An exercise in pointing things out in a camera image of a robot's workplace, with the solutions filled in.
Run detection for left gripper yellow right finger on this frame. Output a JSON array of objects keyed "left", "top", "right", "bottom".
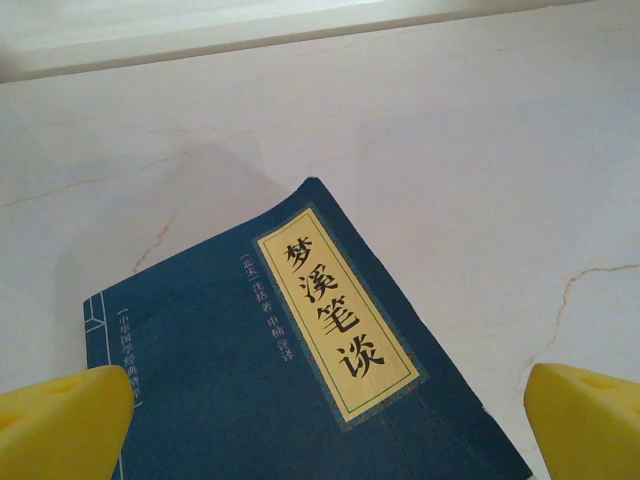
[{"left": 523, "top": 363, "right": 640, "bottom": 480}]

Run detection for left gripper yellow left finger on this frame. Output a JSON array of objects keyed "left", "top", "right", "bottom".
[{"left": 0, "top": 364, "right": 135, "bottom": 480}]

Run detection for dark blue book yellow label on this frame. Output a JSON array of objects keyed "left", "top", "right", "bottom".
[{"left": 82, "top": 175, "right": 536, "bottom": 480}]

